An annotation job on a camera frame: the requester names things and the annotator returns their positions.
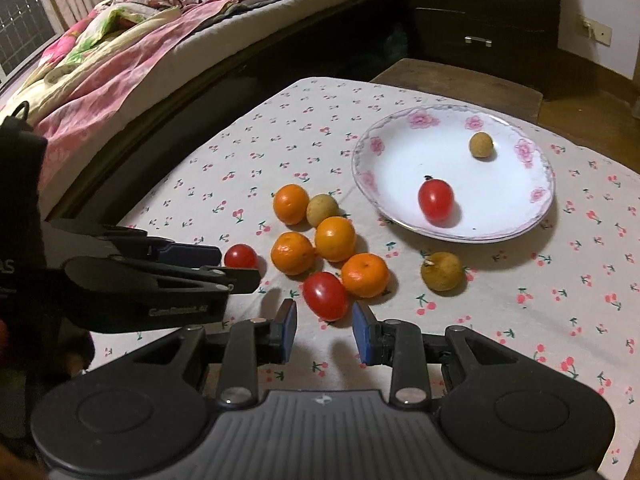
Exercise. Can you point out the dark wooden nightstand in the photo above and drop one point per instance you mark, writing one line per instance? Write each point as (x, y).
(530, 70)

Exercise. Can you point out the orange mandarin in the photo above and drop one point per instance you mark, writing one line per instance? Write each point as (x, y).
(293, 253)
(364, 274)
(291, 203)
(335, 238)

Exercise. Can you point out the window with grille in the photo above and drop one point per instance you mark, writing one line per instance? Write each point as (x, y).
(20, 20)

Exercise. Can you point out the dark wooden bed frame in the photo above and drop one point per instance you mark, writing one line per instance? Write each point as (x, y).
(200, 105)

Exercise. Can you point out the beige mattress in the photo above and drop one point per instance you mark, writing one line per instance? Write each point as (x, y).
(280, 15)

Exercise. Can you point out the large red cherry tomato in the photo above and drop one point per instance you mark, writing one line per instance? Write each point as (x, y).
(325, 296)

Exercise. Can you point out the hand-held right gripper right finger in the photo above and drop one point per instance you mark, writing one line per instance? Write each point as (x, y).
(361, 336)

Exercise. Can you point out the small round longan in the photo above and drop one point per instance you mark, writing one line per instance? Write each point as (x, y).
(482, 144)
(320, 212)

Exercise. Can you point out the small red cherry tomato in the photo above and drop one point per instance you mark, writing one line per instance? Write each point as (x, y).
(240, 255)

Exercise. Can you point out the pink floral blanket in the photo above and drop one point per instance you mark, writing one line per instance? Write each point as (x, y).
(125, 70)

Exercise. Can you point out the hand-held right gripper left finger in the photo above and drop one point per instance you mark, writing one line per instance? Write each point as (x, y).
(289, 332)

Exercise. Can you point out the white wall outlet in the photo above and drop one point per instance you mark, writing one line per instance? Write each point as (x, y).
(597, 31)

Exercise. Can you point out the cherry print tablecloth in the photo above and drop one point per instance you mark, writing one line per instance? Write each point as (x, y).
(500, 310)

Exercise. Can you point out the wooden bench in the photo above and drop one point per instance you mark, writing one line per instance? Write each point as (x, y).
(450, 80)

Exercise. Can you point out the large brown longan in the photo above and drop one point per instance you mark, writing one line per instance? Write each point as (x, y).
(443, 271)

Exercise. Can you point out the white floral plate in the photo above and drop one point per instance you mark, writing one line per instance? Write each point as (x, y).
(480, 195)

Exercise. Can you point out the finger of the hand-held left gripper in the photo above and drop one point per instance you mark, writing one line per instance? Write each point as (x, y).
(235, 281)
(192, 255)

